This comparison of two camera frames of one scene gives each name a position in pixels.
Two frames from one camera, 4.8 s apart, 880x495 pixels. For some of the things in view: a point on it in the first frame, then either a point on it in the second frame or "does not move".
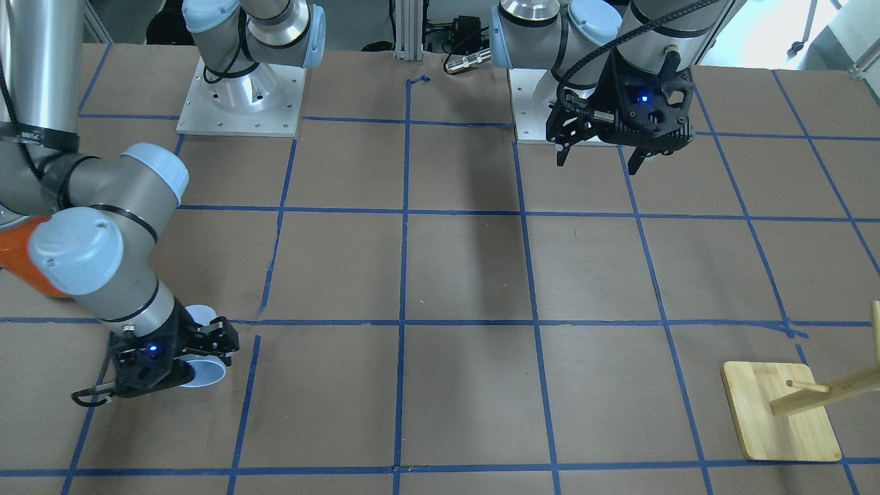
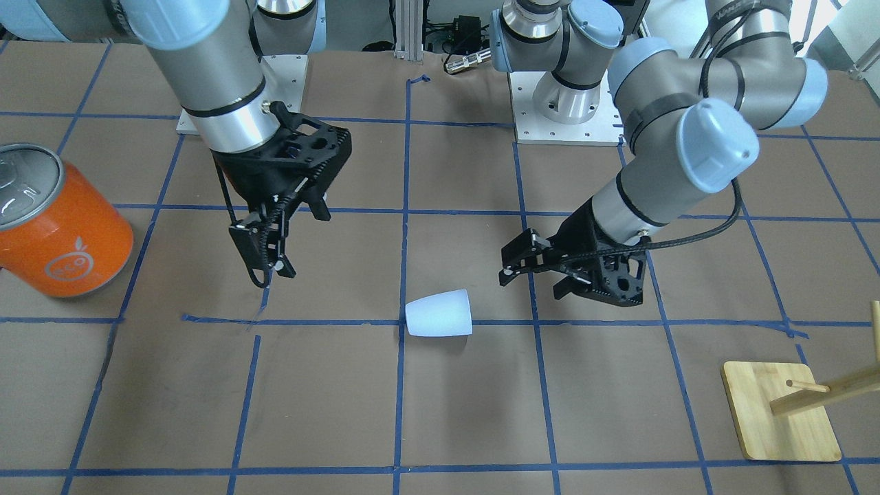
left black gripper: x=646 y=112 → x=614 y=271
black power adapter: x=467 y=33 does not move
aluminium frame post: x=408 y=30 does not move
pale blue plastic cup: x=209 y=370 → x=447 y=313
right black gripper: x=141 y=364 → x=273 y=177
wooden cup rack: x=780 y=410 does not move
